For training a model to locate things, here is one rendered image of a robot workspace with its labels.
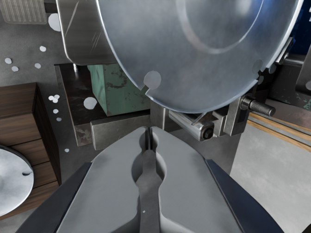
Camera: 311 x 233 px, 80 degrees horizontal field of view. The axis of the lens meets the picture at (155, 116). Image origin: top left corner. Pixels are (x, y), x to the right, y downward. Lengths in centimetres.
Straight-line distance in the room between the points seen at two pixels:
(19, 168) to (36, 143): 9
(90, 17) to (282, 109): 54
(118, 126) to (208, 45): 24
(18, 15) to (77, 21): 63
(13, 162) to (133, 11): 63
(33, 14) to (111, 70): 50
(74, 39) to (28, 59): 80
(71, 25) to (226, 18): 17
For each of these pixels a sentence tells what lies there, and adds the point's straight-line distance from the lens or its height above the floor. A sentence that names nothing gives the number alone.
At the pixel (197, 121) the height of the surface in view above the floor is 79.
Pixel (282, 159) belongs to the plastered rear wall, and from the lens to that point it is 183.
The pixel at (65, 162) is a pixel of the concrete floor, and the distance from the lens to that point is 121.
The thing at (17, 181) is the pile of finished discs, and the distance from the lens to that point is 79.
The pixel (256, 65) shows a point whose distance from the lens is 33.
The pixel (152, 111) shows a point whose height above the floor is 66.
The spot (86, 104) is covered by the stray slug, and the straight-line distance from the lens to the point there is 35.
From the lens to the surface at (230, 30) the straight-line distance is 27.
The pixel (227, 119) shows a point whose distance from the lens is 41.
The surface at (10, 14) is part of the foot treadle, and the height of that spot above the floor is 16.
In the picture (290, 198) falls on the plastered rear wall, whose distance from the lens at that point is 194.
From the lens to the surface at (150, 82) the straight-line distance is 22.
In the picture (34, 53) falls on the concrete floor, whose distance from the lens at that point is 98.
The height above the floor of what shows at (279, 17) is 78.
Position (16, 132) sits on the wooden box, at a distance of 71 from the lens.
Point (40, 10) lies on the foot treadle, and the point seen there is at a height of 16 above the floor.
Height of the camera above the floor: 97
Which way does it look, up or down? 52 degrees down
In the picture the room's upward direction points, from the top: 132 degrees clockwise
